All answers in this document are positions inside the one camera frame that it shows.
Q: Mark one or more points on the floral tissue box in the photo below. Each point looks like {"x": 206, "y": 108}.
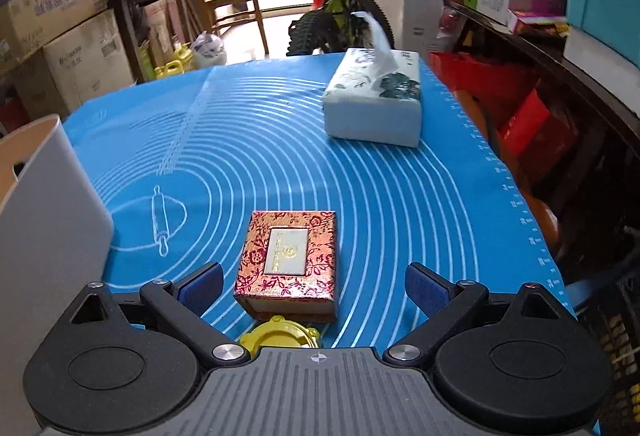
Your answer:
{"x": 372, "y": 106}

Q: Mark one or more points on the small white floor bag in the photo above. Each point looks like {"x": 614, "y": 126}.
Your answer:
{"x": 209, "y": 48}

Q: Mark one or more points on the orange paper bag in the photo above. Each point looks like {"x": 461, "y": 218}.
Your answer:
{"x": 530, "y": 196}

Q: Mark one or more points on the blue silicone baking mat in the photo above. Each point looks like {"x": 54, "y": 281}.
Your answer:
{"x": 300, "y": 166}

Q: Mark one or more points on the dark wooden shelf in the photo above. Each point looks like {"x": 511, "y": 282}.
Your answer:
{"x": 575, "y": 81}

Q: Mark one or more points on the large plain cardboard box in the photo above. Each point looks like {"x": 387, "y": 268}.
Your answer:
{"x": 85, "y": 66}

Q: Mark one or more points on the red patterned gift box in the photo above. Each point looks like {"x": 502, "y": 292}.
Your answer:
{"x": 287, "y": 261}

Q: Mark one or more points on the beige plastic storage basket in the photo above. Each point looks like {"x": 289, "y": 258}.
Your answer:
{"x": 55, "y": 216}

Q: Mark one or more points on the white foam box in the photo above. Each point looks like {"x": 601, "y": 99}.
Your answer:
{"x": 600, "y": 53}

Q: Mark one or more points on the yellow plastic jugs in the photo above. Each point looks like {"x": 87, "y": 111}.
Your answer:
{"x": 175, "y": 61}

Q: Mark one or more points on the black plastic crate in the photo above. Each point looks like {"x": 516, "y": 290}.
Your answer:
{"x": 615, "y": 356}

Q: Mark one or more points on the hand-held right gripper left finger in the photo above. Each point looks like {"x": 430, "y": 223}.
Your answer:
{"x": 201, "y": 288}

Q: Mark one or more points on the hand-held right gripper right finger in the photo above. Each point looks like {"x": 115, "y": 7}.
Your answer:
{"x": 429, "y": 291}

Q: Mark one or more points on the yellow plastic toy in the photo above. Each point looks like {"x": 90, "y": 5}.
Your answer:
{"x": 277, "y": 338}

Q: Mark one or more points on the red paper bags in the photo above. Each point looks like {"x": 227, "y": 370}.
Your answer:
{"x": 500, "y": 101}

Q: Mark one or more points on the open printed cardboard box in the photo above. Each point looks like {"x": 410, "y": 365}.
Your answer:
{"x": 50, "y": 11}

